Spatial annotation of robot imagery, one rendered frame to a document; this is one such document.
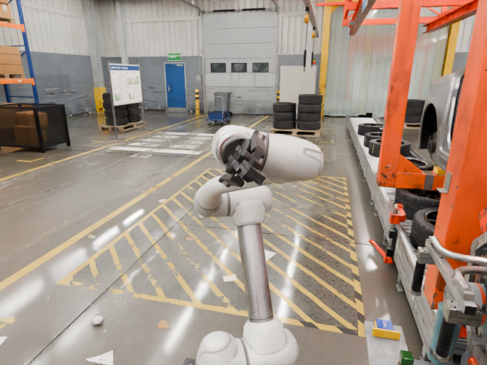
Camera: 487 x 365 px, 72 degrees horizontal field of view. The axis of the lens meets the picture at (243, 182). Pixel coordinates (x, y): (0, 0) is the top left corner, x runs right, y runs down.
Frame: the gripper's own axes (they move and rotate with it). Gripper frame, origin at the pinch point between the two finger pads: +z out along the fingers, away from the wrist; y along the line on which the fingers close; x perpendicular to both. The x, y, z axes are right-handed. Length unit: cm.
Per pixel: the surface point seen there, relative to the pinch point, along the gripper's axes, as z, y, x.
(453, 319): -27, 3, -83
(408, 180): -248, -65, -195
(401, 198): -243, -47, -199
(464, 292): -26, -5, -79
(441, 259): -48, -10, -87
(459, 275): -33, -9, -81
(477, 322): -24, -1, -87
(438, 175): -238, -85, -211
